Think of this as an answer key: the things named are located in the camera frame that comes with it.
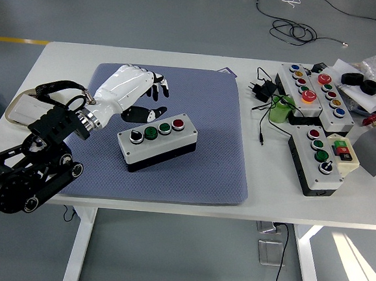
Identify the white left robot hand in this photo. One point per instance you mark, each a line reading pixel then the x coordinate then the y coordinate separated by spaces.
pixel 120 86

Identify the grey four-button control box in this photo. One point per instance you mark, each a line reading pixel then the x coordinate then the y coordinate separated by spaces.
pixel 328 181
pixel 161 146

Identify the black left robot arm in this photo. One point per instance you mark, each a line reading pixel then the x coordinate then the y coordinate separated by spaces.
pixel 25 179

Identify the five-button box, orange-ringed stop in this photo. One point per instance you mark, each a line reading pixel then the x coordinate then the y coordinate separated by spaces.
pixel 293 85

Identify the five-button box, red stop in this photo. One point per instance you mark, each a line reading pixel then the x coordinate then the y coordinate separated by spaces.
pixel 342 121

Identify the small dark metal part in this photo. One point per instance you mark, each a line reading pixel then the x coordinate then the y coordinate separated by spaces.
pixel 32 95

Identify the white table leg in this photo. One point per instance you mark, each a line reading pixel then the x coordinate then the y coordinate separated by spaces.
pixel 80 246
pixel 308 264

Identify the purple card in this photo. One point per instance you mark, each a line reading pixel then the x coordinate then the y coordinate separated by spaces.
pixel 230 71

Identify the grey-blue textured mat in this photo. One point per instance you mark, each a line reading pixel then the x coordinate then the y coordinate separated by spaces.
pixel 205 164

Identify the small black device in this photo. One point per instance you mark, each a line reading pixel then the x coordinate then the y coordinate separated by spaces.
pixel 319 67

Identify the grey under-table socket box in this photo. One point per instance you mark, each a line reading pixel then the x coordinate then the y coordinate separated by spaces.
pixel 266 226

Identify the metal floor socket plate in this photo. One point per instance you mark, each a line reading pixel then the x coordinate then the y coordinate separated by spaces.
pixel 270 252

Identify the blue-grey round plate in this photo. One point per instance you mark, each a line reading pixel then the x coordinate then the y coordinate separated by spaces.
pixel 362 111

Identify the red knob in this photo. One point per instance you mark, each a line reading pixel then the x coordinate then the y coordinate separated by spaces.
pixel 370 119

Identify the white foam sheet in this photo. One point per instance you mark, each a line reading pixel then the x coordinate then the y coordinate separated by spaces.
pixel 373 99

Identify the grey block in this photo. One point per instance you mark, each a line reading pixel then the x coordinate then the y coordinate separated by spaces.
pixel 369 154

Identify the white wall switch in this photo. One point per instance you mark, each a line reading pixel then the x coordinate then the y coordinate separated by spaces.
pixel 24 109

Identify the cream switch, green red buttons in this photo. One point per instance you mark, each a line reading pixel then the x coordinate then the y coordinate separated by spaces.
pixel 350 164

